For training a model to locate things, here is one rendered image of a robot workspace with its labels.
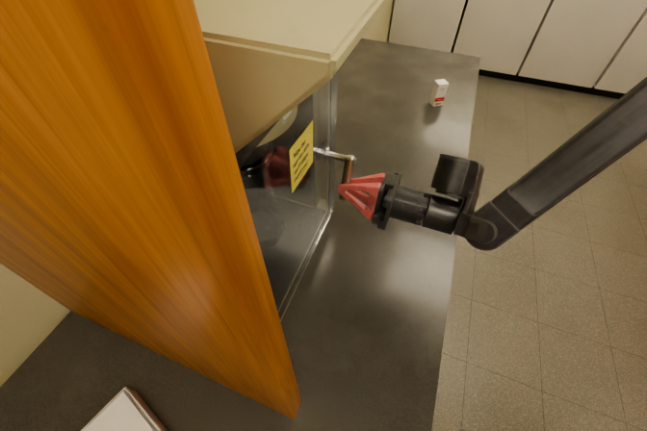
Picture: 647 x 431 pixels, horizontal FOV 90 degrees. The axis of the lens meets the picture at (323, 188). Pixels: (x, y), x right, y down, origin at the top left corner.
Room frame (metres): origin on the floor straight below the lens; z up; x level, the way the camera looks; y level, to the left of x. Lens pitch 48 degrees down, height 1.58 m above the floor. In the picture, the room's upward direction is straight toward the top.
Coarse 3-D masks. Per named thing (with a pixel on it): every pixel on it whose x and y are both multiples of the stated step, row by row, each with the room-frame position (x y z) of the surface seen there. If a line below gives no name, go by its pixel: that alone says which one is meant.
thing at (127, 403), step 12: (120, 396) 0.10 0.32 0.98; (132, 396) 0.10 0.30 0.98; (108, 408) 0.08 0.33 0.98; (120, 408) 0.08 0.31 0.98; (132, 408) 0.08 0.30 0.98; (144, 408) 0.09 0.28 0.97; (96, 420) 0.07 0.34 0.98; (108, 420) 0.07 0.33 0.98; (120, 420) 0.07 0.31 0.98; (132, 420) 0.07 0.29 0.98; (144, 420) 0.07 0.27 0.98; (156, 420) 0.07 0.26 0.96
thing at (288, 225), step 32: (320, 96) 0.40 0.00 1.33; (288, 128) 0.31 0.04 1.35; (320, 128) 0.40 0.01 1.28; (256, 160) 0.24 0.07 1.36; (288, 160) 0.30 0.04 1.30; (320, 160) 0.39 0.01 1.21; (256, 192) 0.23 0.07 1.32; (288, 192) 0.29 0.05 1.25; (320, 192) 0.39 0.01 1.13; (256, 224) 0.22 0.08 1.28; (288, 224) 0.28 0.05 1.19; (320, 224) 0.39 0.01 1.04; (288, 256) 0.27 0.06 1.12; (288, 288) 0.25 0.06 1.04
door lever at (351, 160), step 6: (330, 150) 0.43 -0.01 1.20; (324, 156) 0.42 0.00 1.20; (330, 156) 0.42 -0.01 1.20; (336, 156) 0.41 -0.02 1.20; (342, 156) 0.41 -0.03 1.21; (348, 156) 0.41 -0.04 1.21; (354, 156) 0.41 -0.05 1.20; (348, 162) 0.40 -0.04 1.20; (354, 162) 0.40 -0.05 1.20; (348, 168) 0.40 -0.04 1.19; (348, 174) 0.40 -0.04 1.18; (342, 180) 0.39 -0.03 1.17; (348, 180) 0.39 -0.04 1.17; (342, 198) 0.38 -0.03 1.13
